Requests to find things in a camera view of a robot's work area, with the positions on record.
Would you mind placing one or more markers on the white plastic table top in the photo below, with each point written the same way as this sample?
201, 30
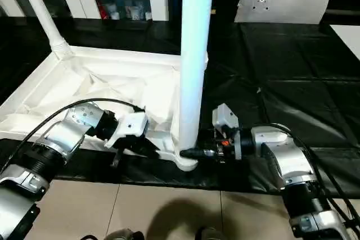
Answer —
112, 63

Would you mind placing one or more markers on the white plastic table leg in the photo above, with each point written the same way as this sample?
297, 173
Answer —
39, 9
195, 54

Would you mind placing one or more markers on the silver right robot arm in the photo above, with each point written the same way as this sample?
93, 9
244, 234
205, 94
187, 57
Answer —
289, 161

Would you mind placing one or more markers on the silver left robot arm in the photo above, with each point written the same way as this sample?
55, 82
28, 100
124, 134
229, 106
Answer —
64, 136

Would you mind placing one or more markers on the dark right robot foot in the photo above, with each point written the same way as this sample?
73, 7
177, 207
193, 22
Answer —
209, 234

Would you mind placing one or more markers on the dark robot foot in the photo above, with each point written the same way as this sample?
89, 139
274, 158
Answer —
209, 234
123, 235

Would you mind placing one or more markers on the dark left robot foot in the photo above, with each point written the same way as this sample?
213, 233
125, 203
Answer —
123, 235

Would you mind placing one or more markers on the black work mat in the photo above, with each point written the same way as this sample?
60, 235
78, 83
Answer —
281, 68

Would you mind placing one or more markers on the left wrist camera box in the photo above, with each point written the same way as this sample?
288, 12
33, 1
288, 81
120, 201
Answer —
129, 126

